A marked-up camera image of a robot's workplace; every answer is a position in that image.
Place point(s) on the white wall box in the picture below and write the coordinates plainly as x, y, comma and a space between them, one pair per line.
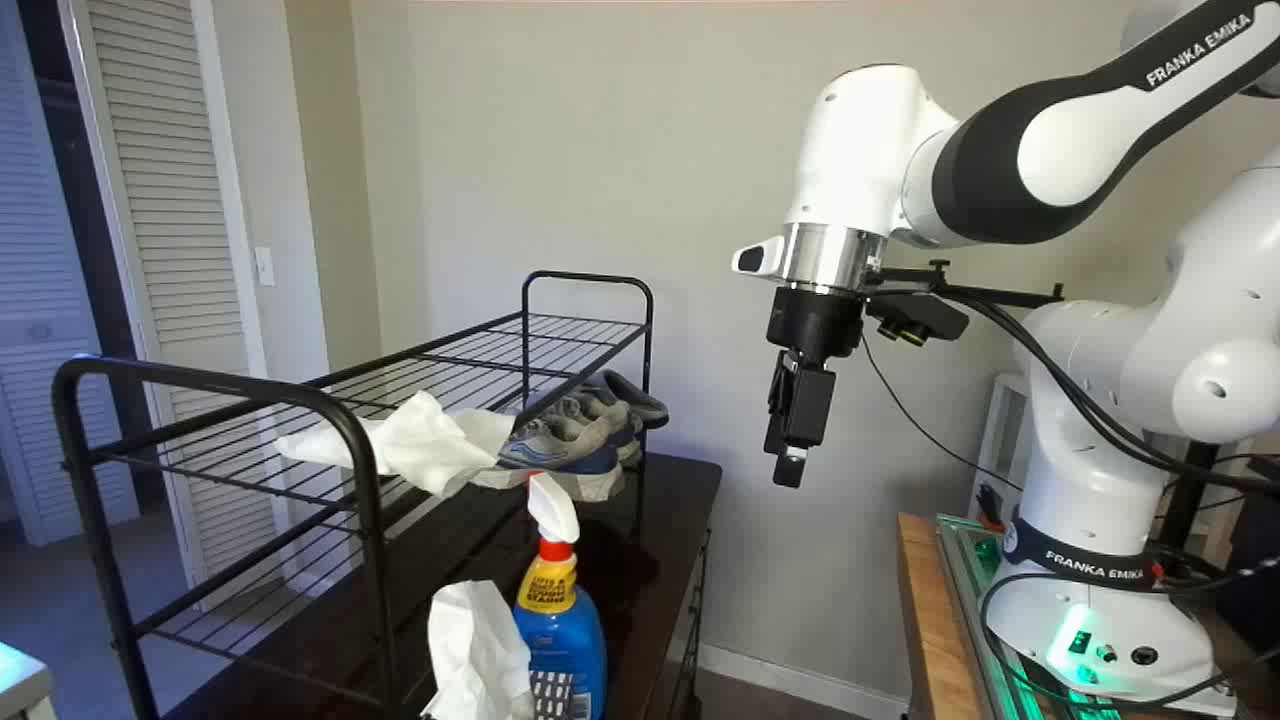
1000, 454

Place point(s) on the white crumpled cloth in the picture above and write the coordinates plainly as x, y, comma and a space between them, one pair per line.
427, 446

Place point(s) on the white baseboard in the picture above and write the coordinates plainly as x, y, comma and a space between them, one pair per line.
800, 682

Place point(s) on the white light switch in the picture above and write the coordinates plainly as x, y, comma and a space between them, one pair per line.
266, 265

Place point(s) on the green-lit clear base plate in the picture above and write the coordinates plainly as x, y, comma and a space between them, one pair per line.
966, 563

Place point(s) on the pale blue object corner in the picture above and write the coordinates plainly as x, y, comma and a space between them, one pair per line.
22, 685

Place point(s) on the blue spray bottle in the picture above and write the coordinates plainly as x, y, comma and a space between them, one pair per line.
563, 640

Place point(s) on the grey and blue sneaker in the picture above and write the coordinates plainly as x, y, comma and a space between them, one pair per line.
574, 434

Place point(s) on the white louvered closet door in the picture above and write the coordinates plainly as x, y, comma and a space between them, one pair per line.
162, 161

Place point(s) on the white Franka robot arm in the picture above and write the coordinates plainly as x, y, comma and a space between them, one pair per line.
852, 145

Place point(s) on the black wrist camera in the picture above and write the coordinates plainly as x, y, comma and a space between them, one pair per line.
920, 317

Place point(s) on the white crumpled tissue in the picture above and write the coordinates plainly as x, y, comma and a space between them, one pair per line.
473, 653

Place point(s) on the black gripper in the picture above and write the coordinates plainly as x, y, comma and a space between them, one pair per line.
800, 400

